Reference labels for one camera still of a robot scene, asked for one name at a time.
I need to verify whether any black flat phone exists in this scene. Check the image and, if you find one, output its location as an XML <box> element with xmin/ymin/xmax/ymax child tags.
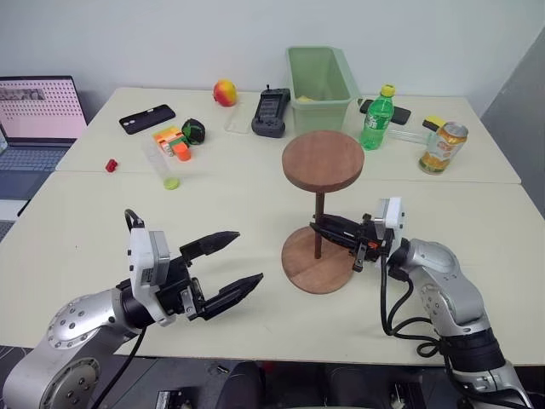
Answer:
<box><xmin>359</xmin><ymin>98</ymin><xmax>412</xmax><ymax>126</ymax></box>

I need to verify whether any orange and green block stack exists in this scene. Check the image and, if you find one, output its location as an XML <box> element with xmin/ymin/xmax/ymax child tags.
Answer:
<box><xmin>152</xmin><ymin>124</ymin><xmax>188</xmax><ymax>158</ymax></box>

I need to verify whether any light green plastic bin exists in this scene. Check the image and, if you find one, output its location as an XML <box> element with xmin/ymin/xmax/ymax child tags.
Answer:
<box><xmin>285</xmin><ymin>45</ymin><xmax>361</xmax><ymax>136</ymax></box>

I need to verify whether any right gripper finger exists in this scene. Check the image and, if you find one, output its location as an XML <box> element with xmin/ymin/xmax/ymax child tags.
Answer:
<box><xmin>309</xmin><ymin>222</ymin><xmax>359</xmax><ymax>253</ymax></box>
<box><xmin>317</xmin><ymin>214</ymin><xmax>364</xmax><ymax>233</ymax></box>

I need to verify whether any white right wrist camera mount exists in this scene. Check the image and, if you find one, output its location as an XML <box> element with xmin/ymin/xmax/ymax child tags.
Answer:
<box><xmin>372</xmin><ymin>197</ymin><xmax>408</xmax><ymax>257</ymax></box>

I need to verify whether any wooden pole with round top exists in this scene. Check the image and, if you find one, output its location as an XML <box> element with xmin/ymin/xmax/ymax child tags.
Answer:
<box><xmin>281</xmin><ymin>130</ymin><xmax>365</xmax><ymax>260</ymax></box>

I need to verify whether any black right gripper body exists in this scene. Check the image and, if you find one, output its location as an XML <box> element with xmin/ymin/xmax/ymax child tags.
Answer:
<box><xmin>349</xmin><ymin>215</ymin><xmax>387</xmax><ymax>272</ymax></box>

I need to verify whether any green soda bottle yellow cap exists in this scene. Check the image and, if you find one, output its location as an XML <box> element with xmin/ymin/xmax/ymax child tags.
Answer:
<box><xmin>359</xmin><ymin>84</ymin><xmax>397</xmax><ymax>151</ymax></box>

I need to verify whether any orange drink can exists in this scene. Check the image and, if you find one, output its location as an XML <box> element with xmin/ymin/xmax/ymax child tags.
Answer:
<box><xmin>418</xmin><ymin>121</ymin><xmax>469</xmax><ymax>176</ymax></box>

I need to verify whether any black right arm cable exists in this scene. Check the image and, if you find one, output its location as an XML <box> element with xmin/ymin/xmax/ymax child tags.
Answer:
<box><xmin>380</xmin><ymin>251</ymin><xmax>452</xmax><ymax>367</ymax></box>

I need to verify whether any red yellow fruit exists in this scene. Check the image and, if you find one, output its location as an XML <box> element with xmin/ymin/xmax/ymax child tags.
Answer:
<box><xmin>213</xmin><ymin>78</ymin><xmax>238</xmax><ymax>107</ymax></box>

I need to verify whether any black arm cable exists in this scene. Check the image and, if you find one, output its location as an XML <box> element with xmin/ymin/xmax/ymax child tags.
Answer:
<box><xmin>380</xmin><ymin>251</ymin><xmax>452</xmax><ymax>367</ymax></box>
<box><xmin>91</xmin><ymin>208</ymin><xmax>146</xmax><ymax>409</ymax></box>

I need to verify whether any round wooden base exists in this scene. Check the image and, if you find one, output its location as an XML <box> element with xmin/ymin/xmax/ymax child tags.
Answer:
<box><xmin>280</xmin><ymin>225</ymin><xmax>363</xmax><ymax>295</ymax></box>

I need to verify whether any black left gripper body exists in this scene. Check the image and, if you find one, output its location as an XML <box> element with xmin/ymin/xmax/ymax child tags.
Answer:
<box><xmin>155</xmin><ymin>254</ymin><xmax>209</xmax><ymax>322</ymax></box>

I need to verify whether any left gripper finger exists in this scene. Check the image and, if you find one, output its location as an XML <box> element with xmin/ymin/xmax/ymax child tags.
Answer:
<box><xmin>199</xmin><ymin>273</ymin><xmax>264</xmax><ymax>322</ymax></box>
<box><xmin>178</xmin><ymin>230</ymin><xmax>242</xmax><ymax>268</ymax></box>

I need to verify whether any open laptop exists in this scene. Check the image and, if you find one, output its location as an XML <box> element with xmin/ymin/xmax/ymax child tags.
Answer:
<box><xmin>0</xmin><ymin>75</ymin><xmax>89</xmax><ymax>201</ymax></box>

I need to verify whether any black smartphone with camera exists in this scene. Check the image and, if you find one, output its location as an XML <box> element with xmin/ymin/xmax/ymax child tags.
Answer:
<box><xmin>118</xmin><ymin>104</ymin><xmax>177</xmax><ymax>136</ymax></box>

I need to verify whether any grey panel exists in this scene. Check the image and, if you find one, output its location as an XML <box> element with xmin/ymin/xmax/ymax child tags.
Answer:
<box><xmin>479</xmin><ymin>25</ymin><xmax>545</xmax><ymax>188</ymax></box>

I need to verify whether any clear plastic box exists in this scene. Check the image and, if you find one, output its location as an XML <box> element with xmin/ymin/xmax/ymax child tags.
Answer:
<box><xmin>387</xmin><ymin>127</ymin><xmax>435</xmax><ymax>148</ymax></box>

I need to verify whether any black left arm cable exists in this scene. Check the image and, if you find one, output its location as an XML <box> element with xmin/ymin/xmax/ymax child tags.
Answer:
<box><xmin>91</xmin><ymin>208</ymin><xmax>146</xmax><ymax>409</ymax></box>

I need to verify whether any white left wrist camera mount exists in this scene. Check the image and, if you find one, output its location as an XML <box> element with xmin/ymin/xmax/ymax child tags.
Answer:
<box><xmin>127</xmin><ymin>228</ymin><xmax>178</xmax><ymax>328</ymax></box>

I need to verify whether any black handheld controller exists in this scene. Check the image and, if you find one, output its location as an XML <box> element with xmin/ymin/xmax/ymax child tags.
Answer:
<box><xmin>250</xmin><ymin>84</ymin><xmax>292</xmax><ymax>140</ymax></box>

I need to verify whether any clear tube with green cap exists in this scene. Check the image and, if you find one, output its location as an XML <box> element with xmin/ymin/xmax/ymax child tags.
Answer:
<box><xmin>142</xmin><ymin>140</ymin><xmax>181</xmax><ymax>191</ymax></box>

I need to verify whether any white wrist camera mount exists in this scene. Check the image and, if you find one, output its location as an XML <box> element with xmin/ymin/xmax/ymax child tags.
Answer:
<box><xmin>372</xmin><ymin>197</ymin><xmax>408</xmax><ymax>257</ymax></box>
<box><xmin>127</xmin><ymin>228</ymin><xmax>178</xmax><ymax>328</ymax></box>

